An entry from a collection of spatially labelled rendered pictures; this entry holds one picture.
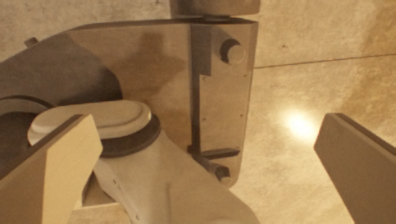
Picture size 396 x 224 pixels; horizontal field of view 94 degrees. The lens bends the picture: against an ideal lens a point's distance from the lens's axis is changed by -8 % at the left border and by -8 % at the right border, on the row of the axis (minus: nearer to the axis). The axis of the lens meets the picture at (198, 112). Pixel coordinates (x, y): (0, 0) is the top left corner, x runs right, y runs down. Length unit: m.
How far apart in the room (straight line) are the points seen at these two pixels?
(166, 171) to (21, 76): 0.38
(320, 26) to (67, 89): 0.77
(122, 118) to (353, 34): 0.83
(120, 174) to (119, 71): 0.24
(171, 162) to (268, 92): 0.54
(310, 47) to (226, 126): 0.44
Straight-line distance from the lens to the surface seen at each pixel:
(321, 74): 0.89
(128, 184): 0.30
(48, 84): 0.53
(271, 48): 0.72
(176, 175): 0.30
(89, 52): 0.47
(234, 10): 0.44
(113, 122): 0.35
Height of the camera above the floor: 0.61
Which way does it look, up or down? 58 degrees down
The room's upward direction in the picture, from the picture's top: 159 degrees clockwise
